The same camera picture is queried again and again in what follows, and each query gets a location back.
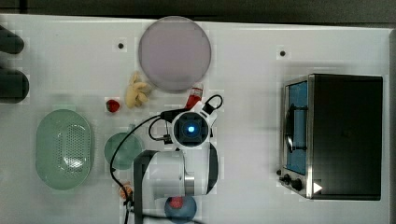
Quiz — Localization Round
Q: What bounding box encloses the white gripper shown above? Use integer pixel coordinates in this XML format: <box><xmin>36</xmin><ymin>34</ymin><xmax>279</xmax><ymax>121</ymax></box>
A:
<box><xmin>171</xmin><ymin>102</ymin><xmax>218</xmax><ymax>149</ymax></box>

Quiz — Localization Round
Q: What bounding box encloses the red ketchup bottle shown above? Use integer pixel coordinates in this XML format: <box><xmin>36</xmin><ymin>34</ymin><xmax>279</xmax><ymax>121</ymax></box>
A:
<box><xmin>185</xmin><ymin>83</ymin><xmax>204</xmax><ymax>109</ymax></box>

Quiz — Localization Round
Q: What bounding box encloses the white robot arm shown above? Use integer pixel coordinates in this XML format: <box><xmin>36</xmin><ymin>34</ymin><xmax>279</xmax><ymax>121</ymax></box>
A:
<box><xmin>134</xmin><ymin>102</ymin><xmax>219</xmax><ymax>224</ymax></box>

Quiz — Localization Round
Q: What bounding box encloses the green oval strainer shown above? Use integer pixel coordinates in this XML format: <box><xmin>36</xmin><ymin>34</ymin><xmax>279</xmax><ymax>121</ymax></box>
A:
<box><xmin>35</xmin><ymin>109</ymin><xmax>92</xmax><ymax>190</ymax></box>

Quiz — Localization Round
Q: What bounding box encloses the yellow banana peel toy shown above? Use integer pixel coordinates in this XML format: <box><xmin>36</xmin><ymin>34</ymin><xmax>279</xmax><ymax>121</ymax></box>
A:
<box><xmin>125</xmin><ymin>71</ymin><xmax>151</xmax><ymax>109</ymax></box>

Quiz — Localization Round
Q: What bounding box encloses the green mug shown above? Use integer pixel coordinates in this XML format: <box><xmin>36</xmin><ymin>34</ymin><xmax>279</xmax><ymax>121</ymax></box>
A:
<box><xmin>104</xmin><ymin>124</ymin><xmax>144</xmax><ymax>170</ymax></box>

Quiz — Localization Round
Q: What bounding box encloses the red fruit in bowl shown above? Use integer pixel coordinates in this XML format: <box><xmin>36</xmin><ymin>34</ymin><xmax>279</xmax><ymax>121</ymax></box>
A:
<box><xmin>169</xmin><ymin>197</ymin><xmax>183</xmax><ymax>209</ymax></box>

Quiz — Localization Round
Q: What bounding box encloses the lilac round plate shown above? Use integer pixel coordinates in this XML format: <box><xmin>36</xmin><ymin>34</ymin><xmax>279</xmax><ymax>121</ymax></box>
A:
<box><xmin>138</xmin><ymin>16</ymin><xmax>211</xmax><ymax>92</ymax></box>

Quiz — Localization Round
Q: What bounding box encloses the small red strawberry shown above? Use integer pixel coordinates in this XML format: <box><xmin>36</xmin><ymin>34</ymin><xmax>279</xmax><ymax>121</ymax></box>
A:
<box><xmin>106</xmin><ymin>99</ymin><xmax>120</xmax><ymax>113</ymax></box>

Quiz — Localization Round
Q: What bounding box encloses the orange slice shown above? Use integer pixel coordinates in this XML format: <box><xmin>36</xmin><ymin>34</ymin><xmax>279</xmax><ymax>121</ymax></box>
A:
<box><xmin>119</xmin><ymin>181</ymin><xmax>134</xmax><ymax>200</ymax></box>

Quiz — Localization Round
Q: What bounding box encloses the blue bowl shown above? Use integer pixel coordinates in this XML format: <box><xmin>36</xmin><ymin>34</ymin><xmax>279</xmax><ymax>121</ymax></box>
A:
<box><xmin>164</xmin><ymin>196</ymin><xmax>197</xmax><ymax>224</ymax></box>

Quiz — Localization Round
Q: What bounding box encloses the black toaster oven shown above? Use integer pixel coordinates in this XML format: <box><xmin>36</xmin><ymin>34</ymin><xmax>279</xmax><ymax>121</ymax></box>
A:
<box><xmin>276</xmin><ymin>74</ymin><xmax>383</xmax><ymax>201</ymax></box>

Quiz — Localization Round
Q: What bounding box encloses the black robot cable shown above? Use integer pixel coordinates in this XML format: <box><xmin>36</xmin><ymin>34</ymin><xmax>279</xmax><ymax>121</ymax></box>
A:
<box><xmin>109</xmin><ymin>94</ymin><xmax>224</xmax><ymax>224</ymax></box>

